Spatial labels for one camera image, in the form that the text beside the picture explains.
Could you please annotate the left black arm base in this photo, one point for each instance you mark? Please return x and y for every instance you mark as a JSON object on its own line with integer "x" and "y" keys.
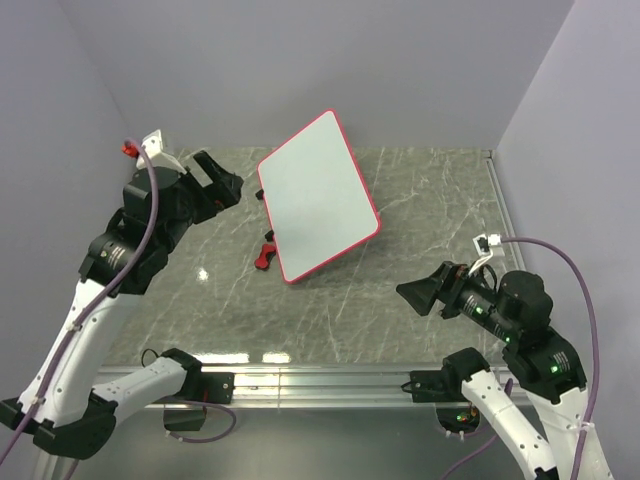
{"x": 213, "y": 387}

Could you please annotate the aluminium rail at table front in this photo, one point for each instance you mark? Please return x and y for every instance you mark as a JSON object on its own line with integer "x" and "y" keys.
{"x": 290, "y": 386}

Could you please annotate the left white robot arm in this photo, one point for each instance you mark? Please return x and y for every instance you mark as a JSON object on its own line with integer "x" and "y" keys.
{"x": 63, "y": 409}

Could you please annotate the white board with pink frame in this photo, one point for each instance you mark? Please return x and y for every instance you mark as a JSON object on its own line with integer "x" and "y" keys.
{"x": 316, "y": 199}

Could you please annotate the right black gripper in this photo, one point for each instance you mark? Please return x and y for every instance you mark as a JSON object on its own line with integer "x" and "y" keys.
{"x": 445, "y": 284}

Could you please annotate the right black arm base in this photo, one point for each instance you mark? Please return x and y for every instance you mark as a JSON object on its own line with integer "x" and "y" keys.
{"x": 431, "y": 386}

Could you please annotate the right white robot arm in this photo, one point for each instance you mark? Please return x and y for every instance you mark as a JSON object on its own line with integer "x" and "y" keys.
{"x": 516, "y": 309}

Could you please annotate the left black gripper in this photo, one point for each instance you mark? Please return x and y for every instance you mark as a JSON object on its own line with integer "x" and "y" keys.
{"x": 223, "y": 192}

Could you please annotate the red and black eraser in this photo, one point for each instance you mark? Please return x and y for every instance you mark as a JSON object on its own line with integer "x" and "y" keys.
{"x": 265, "y": 257}

